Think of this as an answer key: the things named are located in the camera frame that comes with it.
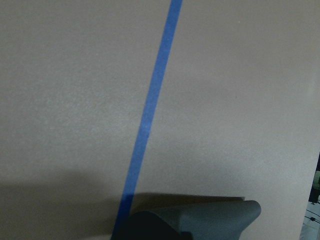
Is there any black mouse pad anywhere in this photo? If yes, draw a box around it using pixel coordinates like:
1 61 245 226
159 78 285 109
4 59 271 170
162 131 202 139
111 199 262 240

